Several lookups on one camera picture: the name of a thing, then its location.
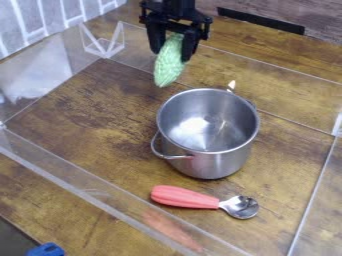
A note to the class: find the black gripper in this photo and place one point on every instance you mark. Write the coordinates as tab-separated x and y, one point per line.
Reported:
176	16

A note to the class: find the green knobbly toy vegetable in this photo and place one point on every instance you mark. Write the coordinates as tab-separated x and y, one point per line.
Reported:
168	64

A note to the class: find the silver metal pot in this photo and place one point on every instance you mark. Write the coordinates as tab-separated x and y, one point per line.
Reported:
205	130

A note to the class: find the blue object at edge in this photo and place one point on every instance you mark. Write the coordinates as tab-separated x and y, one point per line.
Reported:
48	249

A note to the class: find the clear acrylic triangle bracket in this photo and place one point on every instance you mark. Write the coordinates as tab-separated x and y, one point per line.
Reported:
101	47

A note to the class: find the black bar on wall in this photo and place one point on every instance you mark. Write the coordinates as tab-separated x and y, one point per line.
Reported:
263	21

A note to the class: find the clear acrylic enclosure wall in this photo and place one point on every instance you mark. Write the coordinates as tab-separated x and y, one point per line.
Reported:
77	170

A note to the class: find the spoon with red handle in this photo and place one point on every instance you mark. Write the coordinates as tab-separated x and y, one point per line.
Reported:
240	207

